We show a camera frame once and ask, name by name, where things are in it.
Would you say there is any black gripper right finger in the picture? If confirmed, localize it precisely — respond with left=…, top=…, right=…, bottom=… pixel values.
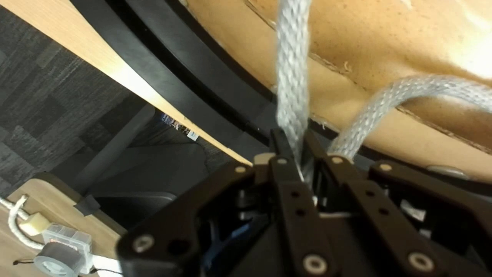
left=306, top=130, right=492, bottom=277

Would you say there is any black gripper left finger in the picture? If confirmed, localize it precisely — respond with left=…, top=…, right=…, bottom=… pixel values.
left=115, top=127, right=330, bottom=277

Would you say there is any white braided rope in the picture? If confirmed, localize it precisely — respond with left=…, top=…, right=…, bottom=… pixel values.
left=275, top=0, right=492, bottom=184

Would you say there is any black curved skate track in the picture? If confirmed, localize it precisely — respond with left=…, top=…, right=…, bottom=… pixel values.
left=69, top=0, right=492, bottom=198

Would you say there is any clear plastic box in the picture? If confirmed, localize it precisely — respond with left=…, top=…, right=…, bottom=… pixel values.
left=41, top=222, right=95, bottom=261

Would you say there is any beige plug block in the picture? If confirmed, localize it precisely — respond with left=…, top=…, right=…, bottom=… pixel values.
left=23, top=212, right=50, bottom=236

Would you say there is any grey duct tape roll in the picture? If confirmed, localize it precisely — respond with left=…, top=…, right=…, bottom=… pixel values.
left=32, top=241, right=84, bottom=277

